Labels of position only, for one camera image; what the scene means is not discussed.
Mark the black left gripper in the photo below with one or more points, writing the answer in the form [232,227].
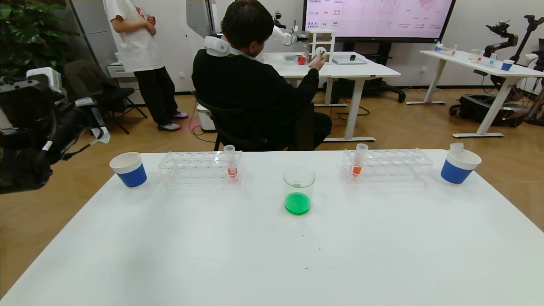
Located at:
[94,114]

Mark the blue pigment test tube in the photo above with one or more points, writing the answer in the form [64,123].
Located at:
[102,135]

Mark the yellow pigment test tube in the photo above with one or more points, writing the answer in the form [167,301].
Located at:
[456,149]

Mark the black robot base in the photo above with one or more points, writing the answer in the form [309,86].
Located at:
[480,108]

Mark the black background robot arm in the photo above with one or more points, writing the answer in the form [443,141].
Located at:
[503,36]

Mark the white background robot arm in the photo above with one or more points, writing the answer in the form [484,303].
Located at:
[284,36]

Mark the clear acrylic test tube rack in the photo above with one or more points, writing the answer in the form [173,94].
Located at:
[199,171]
[391,166]

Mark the red pigment test tube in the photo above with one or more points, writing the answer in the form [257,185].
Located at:
[358,163]
[230,163]

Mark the glass beaker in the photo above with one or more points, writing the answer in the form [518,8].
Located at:
[298,203]

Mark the dark chair with jacket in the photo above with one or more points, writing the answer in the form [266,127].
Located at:
[106,91]

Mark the white drawer cabinet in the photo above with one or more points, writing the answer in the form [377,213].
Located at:
[117,70]

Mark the blue white paper cup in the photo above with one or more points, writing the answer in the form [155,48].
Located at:
[455,171]
[131,175]

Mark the standing person in white shirt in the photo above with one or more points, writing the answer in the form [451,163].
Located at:
[136,42]

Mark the green potted plant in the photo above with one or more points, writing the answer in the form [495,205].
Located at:
[29,34]

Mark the white box on floor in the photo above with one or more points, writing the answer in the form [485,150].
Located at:
[206,120]

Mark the white headset on neck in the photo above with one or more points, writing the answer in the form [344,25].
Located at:
[216,46]

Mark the seated person in black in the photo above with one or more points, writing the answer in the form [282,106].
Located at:
[250,93]

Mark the black office chair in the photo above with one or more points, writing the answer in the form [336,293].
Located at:
[302,127]

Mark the white handheld controller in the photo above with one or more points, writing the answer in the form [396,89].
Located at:
[321,52]

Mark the small white drawer unit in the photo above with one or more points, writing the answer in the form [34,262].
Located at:
[327,38]

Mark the grey tablet pad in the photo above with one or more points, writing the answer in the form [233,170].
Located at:
[348,61]

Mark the large display screen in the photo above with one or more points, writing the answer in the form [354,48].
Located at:
[378,19]

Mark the white desk with lab items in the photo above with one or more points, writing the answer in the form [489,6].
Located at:
[467,60]

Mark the small blue background cup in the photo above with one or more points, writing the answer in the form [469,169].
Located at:
[506,66]

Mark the black stand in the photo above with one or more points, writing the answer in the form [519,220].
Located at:
[531,23]

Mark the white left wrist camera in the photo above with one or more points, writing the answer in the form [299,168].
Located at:
[44,78]

